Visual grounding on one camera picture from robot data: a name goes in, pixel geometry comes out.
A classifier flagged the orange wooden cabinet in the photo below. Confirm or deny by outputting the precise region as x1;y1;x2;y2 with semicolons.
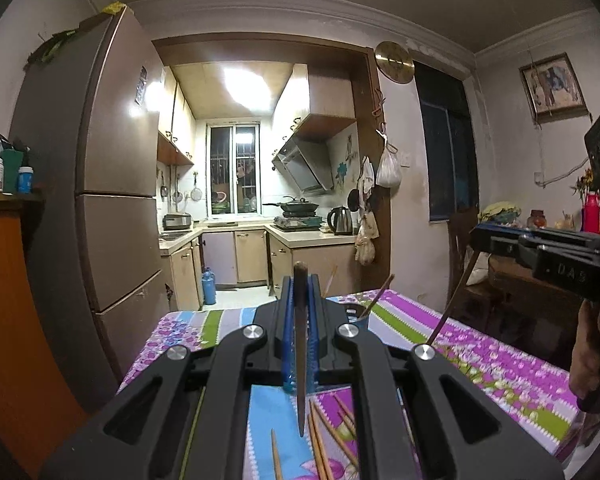
0;194;90;479

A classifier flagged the steel electric kettle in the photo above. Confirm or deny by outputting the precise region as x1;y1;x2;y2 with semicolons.
327;206;355;237

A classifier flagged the wall cable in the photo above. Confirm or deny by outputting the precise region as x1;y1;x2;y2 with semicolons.
532;157;594;189

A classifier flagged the white hanging cloth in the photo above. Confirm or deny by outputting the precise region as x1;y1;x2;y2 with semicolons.
357;156;376;202

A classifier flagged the beige wall cabinet over hood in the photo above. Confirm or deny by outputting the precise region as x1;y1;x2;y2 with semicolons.
271;62;357;144

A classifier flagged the barred kitchen window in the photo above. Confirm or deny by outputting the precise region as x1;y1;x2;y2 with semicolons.
205;120;262;221

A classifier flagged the silver countertop appliance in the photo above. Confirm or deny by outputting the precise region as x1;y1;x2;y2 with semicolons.
162;213;194;231

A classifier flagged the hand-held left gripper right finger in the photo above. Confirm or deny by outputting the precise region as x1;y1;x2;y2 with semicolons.
306;275;566;480

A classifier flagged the flower wall sticker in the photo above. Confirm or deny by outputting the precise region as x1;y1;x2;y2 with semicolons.
333;134;359;191

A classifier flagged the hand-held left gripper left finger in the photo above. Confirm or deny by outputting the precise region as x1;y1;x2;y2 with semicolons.
39;276;297;480

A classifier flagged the gas stove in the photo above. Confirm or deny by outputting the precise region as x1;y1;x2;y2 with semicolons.
272;214;324;232

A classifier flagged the person's right hand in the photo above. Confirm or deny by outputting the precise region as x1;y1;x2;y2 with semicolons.
569;302;600;401

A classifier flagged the refrigerator sticker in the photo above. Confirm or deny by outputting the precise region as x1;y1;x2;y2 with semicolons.
134;66;149;106

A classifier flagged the dark wooden chair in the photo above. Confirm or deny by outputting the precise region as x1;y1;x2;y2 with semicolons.
447;209;497;332

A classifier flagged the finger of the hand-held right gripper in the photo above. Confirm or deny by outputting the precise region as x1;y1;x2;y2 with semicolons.
471;223;600;250
472;237;537;267

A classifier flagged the black wok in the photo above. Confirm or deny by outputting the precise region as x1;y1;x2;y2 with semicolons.
262;196;321;214

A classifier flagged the red hanging knot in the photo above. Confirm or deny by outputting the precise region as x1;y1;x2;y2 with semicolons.
371;87;387;134

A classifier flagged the steel range hood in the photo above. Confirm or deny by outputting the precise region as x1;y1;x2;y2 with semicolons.
271;139;334;196

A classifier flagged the wooden handled kitchen knife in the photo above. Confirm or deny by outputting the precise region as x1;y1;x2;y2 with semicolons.
292;261;311;437

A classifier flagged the beige hanging bag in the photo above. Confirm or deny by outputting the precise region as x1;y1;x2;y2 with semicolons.
354;210;380;267

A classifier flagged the green yellow cloth bundle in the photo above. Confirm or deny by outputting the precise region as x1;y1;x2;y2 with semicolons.
25;2;128;68

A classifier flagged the dried flower bouquet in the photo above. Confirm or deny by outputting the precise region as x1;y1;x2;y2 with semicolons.
569;167;596;201

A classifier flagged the framed elephant picture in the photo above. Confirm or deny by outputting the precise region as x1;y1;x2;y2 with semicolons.
518;52;589;122

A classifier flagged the blue mesh utensil holder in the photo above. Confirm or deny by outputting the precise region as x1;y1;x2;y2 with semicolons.
346;304;376;335

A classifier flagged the red thermos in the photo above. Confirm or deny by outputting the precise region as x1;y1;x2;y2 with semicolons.
582;190;600;235

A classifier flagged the floral striped tablecloth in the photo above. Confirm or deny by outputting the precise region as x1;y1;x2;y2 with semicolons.
117;287;581;480

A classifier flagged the dark window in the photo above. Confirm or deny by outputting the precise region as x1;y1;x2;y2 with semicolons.
412;59;481;224

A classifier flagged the white plastic bag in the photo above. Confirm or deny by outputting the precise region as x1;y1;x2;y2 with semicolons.
375;140;404;189

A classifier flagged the green box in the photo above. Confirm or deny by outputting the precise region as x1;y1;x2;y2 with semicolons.
0;148;29;195

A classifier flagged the cabbage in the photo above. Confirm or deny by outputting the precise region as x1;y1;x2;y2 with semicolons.
479;201;523;226

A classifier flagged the blue gas cylinder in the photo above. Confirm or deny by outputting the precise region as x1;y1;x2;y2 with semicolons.
201;267;217;306

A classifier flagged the dark side table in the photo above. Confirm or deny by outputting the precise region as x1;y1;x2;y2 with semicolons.
487;255;582;372

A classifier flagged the kitchen ceiling light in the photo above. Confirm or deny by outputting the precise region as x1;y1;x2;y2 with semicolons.
222;62;291;111

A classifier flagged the silver refrigerator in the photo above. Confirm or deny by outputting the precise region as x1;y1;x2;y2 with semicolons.
9;5;173;411

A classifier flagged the gold wall clock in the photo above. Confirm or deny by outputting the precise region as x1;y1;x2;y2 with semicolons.
374;41;415;84

